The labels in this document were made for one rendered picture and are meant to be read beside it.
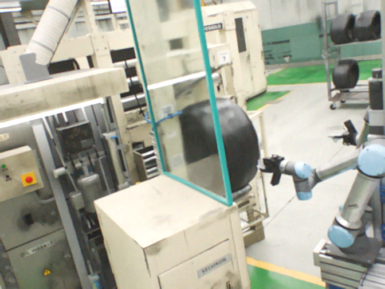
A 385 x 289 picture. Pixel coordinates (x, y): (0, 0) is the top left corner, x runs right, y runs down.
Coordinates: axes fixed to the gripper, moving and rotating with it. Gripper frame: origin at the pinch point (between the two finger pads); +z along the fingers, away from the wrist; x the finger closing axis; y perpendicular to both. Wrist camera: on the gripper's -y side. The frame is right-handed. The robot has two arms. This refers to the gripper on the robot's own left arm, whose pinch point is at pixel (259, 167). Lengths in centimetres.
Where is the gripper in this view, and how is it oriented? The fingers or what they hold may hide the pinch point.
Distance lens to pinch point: 214.5
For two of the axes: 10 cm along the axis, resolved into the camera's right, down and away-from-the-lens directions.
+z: -4.9, -0.5, 8.7
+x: -8.4, 3.0, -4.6
